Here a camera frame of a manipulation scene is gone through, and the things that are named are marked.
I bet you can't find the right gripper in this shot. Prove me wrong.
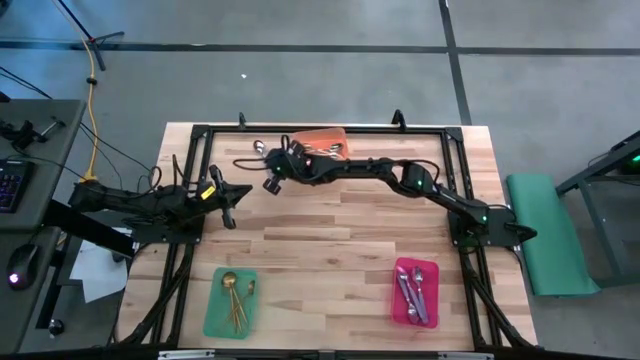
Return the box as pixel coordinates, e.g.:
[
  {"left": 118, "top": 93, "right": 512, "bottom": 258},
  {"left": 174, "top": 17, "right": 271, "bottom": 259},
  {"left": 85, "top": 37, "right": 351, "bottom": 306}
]
[{"left": 259, "top": 144, "right": 314, "bottom": 194}]

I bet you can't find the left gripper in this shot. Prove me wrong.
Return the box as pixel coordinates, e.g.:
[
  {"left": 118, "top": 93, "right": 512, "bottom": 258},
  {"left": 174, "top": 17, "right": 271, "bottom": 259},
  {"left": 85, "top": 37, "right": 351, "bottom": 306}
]
[{"left": 197, "top": 163, "right": 253, "bottom": 230}]

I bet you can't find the orange plastic bin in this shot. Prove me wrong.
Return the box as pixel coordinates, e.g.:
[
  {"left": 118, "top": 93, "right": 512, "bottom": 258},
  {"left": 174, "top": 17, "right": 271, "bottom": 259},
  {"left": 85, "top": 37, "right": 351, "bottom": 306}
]
[{"left": 290, "top": 126, "right": 351, "bottom": 162}]

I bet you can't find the green plastic bin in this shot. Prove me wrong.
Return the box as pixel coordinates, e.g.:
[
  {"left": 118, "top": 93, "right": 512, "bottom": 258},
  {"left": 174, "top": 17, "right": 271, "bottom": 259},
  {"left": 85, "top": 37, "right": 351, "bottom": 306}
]
[{"left": 202, "top": 266, "right": 259, "bottom": 340}]

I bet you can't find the black desk support bar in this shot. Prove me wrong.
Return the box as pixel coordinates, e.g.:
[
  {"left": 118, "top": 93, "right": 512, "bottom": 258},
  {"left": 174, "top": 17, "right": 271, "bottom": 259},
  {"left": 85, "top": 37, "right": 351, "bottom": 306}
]
[{"left": 43, "top": 198, "right": 137, "bottom": 259}]

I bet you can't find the white paper sheet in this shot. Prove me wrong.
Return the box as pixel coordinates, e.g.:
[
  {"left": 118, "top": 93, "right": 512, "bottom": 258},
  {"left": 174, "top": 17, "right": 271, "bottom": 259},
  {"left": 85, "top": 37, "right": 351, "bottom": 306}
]
[{"left": 68, "top": 239, "right": 129, "bottom": 304}]

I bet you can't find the pink plastic bin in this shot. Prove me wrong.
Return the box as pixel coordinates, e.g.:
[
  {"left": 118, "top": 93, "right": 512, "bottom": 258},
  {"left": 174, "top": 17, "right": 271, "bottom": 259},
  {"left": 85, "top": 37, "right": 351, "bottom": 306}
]
[{"left": 390, "top": 256, "right": 441, "bottom": 330}]

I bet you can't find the grey side desk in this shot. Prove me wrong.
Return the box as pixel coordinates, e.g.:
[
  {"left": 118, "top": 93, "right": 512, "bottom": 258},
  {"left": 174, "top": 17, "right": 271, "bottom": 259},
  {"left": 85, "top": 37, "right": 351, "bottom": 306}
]
[{"left": 0, "top": 98, "right": 87, "bottom": 354}]

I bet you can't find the black tripod stand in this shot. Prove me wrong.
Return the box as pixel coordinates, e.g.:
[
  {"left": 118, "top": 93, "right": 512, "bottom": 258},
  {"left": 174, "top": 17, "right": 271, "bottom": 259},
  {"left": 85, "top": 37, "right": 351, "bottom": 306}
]
[{"left": 53, "top": 0, "right": 126, "bottom": 72}]

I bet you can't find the black desk clamp device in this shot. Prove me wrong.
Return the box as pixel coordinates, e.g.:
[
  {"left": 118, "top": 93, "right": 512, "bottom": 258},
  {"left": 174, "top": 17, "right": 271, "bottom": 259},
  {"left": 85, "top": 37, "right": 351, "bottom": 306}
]
[{"left": 0, "top": 115, "right": 67, "bottom": 150}]

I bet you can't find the black backlit keyboard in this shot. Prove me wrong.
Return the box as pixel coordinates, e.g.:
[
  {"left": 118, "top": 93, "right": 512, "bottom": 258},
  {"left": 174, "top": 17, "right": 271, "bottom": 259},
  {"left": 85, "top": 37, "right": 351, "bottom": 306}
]
[{"left": 0, "top": 158, "right": 35, "bottom": 214}]

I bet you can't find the black computer mouse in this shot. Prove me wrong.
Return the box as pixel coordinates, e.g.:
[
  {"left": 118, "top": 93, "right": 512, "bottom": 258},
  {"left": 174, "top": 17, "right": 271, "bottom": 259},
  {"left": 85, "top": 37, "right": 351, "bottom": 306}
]
[{"left": 5, "top": 243, "right": 41, "bottom": 292}]

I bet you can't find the green foam mat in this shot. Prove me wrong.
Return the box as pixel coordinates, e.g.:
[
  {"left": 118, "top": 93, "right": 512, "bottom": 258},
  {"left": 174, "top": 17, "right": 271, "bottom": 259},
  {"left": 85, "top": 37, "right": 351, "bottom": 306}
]
[{"left": 505, "top": 172, "right": 601, "bottom": 298}]

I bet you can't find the grey metal cart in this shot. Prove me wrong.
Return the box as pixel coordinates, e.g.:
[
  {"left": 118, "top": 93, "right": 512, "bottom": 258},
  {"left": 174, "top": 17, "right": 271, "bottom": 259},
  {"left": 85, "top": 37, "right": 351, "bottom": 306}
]
[{"left": 555, "top": 130, "right": 640, "bottom": 289}]

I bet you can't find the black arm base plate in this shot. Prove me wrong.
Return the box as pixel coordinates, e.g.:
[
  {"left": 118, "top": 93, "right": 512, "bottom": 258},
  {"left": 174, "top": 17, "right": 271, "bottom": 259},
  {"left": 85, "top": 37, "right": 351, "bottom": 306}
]
[
  {"left": 447, "top": 206, "right": 521, "bottom": 248},
  {"left": 130, "top": 213, "right": 206, "bottom": 245}
]

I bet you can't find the black aluminium table frame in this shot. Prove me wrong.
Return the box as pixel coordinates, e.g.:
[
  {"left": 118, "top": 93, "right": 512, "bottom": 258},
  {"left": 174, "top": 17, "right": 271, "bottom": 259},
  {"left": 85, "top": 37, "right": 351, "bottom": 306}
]
[{"left": 118, "top": 123, "right": 539, "bottom": 352}]

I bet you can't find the black floor cable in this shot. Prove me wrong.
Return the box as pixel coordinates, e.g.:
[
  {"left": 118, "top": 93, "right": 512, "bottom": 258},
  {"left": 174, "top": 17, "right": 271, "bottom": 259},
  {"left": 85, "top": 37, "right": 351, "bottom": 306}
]
[
  {"left": 78, "top": 121, "right": 164, "bottom": 196},
  {"left": 0, "top": 65, "right": 54, "bottom": 100}
]

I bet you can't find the silver metal bracket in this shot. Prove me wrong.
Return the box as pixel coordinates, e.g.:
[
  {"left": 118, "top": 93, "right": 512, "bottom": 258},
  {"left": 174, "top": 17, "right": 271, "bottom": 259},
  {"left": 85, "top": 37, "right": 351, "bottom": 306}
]
[
  {"left": 157, "top": 349, "right": 216, "bottom": 360},
  {"left": 437, "top": 352, "right": 495, "bottom": 360}
]

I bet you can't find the yellow extension cable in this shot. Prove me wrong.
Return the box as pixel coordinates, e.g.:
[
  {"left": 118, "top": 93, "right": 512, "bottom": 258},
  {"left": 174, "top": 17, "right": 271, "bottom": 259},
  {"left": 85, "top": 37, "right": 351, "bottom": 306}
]
[{"left": 77, "top": 34, "right": 101, "bottom": 184}]

